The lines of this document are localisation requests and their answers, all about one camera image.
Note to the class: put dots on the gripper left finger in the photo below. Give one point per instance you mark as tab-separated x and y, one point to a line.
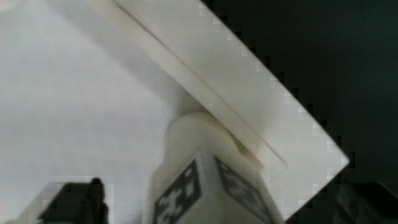
79	206

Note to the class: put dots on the white leg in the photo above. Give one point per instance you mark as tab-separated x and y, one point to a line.
207	188

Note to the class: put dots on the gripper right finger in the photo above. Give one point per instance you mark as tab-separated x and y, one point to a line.
366	204

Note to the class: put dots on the white square tabletop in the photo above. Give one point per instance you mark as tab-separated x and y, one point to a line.
89	103

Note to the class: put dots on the white obstacle fence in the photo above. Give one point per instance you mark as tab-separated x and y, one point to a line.
244	96

